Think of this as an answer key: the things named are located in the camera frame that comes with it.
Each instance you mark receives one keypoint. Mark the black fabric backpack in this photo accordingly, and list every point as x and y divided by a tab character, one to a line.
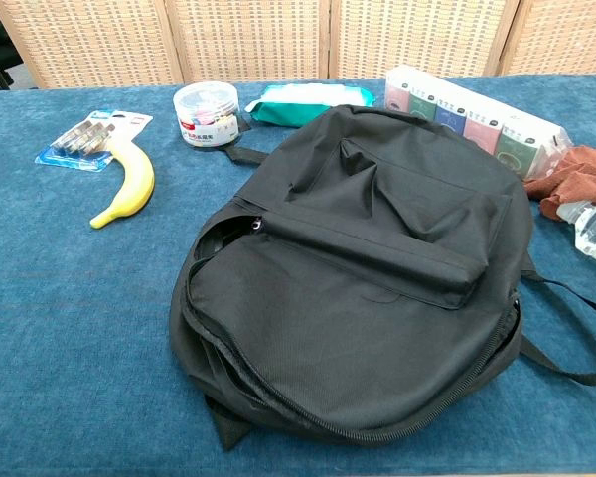
352	298

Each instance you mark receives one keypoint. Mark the green wet wipes pack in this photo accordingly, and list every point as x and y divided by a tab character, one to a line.
298	107

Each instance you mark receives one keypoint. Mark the round clear tub of clips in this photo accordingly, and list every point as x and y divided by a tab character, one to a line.
206	111

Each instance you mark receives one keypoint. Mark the yellow banana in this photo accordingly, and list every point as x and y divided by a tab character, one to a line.
136	184

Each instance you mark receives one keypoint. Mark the wicker folding screen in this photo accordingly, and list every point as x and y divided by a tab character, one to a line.
253	35

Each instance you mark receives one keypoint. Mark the long pocket tissue multipack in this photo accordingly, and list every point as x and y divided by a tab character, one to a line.
477	119

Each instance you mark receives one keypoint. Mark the blue table cover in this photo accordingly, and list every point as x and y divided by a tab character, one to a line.
54	323

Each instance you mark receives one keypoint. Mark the brown cloth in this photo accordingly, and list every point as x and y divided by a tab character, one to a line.
576	174

